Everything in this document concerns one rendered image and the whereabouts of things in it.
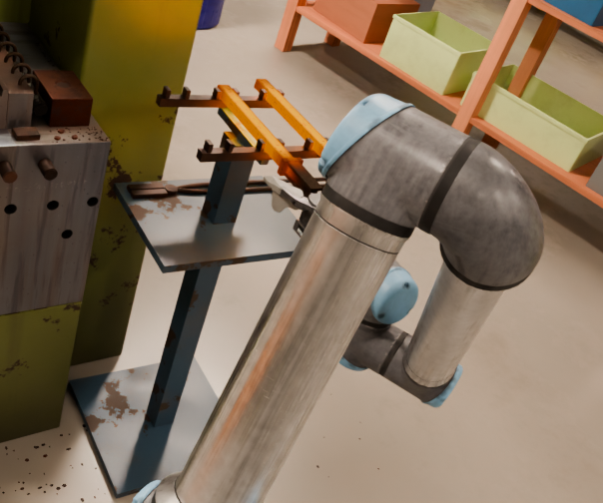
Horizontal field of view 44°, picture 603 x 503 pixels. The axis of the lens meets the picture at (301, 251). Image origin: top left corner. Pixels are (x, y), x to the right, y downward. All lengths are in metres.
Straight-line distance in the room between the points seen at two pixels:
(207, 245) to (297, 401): 0.81
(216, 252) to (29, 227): 0.39
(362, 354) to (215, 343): 1.24
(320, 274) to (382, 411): 1.73
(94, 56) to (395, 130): 1.03
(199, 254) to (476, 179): 0.93
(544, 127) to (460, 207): 3.25
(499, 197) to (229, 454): 0.44
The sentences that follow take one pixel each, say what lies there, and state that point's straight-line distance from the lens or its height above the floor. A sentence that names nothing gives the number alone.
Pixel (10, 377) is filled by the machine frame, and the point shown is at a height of 0.25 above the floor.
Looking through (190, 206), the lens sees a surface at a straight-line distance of 1.76.
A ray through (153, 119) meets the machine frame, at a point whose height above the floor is 0.84.
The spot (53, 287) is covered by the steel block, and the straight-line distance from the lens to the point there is 1.80.
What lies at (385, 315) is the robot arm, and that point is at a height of 0.97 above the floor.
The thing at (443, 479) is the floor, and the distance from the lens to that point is 2.46.
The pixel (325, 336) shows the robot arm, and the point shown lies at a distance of 0.86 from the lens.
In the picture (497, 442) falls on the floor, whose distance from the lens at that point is 2.68.
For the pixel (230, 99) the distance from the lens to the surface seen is 1.66.
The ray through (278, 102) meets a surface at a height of 1.01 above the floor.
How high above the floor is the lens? 1.72
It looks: 34 degrees down
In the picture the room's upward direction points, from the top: 21 degrees clockwise
